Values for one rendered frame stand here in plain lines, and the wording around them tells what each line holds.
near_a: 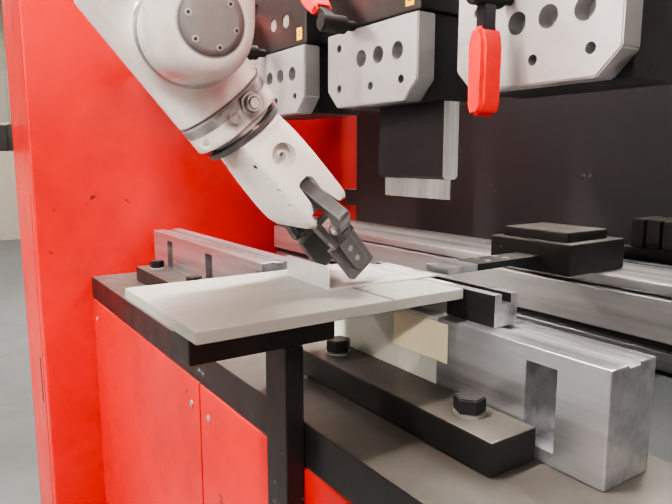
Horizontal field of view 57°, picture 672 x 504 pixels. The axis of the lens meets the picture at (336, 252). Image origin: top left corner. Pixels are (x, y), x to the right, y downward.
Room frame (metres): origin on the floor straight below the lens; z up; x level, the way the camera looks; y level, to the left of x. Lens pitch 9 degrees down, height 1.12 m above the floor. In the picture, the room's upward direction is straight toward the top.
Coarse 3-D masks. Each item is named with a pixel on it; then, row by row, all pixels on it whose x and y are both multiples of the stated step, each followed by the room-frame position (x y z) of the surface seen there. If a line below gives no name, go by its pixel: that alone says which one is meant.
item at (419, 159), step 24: (384, 120) 0.68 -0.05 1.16; (408, 120) 0.64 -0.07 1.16; (432, 120) 0.61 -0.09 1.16; (456, 120) 0.61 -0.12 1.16; (384, 144) 0.67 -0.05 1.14; (408, 144) 0.64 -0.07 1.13; (432, 144) 0.61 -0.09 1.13; (456, 144) 0.61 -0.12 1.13; (384, 168) 0.67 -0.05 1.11; (408, 168) 0.64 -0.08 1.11; (432, 168) 0.61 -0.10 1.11; (456, 168) 0.61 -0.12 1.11; (408, 192) 0.65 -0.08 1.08; (432, 192) 0.62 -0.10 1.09
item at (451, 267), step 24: (504, 240) 0.77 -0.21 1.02; (528, 240) 0.74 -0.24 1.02; (552, 240) 0.73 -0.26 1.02; (576, 240) 0.72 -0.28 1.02; (600, 240) 0.73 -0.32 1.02; (624, 240) 0.75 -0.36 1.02; (432, 264) 0.67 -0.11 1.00; (456, 264) 0.67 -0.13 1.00; (480, 264) 0.67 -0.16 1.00; (504, 264) 0.69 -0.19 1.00; (528, 264) 0.74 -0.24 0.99; (552, 264) 0.71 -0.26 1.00; (576, 264) 0.70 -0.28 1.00; (600, 264) 0.73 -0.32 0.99
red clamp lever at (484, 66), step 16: (480, 0) 0.47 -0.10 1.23; (496, 0) 0.47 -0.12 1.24; (512, 0) 0.49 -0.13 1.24; (480, 16) 0.48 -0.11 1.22; (480, 32) 0.47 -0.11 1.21; (496, 32) 0.48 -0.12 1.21; (480, 48) 0.47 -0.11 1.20; (496, 48) 0.47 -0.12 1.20; (480, 64) 0.47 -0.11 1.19; (496, 64) 0.47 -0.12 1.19; (480, 80) 0.47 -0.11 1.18; (496, 80) 0.47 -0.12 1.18; (480, 96) 0.47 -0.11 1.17; (496, 96) 0.47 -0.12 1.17; (480, 112) 0.47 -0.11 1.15
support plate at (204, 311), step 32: (128, 288) 0.56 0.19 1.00; (160, 288) 0.56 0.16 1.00; (192, 288) 0.56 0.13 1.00; (224, 288) 0.56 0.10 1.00; (256, 288) 0.56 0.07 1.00; (288, 288) 0.56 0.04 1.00; (320, 288) 0.56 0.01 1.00; (352, 288) 0.56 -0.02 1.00; (384, 288) 0.56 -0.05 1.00; (416, 288) 0.56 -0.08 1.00; (448, 288) 0.56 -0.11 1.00; (160, 320) 0.48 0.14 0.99; (192, 320) 0.45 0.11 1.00; (224, 320) 0.45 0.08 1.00; (256, 320) 0.45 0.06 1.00; (288, 320) 0.46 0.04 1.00; (320, 320) 0.47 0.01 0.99
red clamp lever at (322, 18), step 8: (304, 0) 0.68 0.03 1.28; (312, 0) 0.66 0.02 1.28; (320, 0) 0.66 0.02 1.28; (328, 0) 0.67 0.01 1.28; (312, 8) 0.66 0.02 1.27; (320, 8) 0.66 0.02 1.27; (328, 8) 0.67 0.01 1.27; (320, 16) 0.64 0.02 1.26; (328, 16) 0.64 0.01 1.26; (336, 16) 0.64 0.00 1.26; (344, 16) 0.65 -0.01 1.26; (320, 24) 0.64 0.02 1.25; (328, 24) 0.64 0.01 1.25; (336, 24) 0.64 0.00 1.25; (344, 24) 0.65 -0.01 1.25; (352, 24) 0.66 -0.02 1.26; (328, 32) 0.65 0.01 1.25; (336, 32) 0.65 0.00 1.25; (344, 32) 0.65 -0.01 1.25
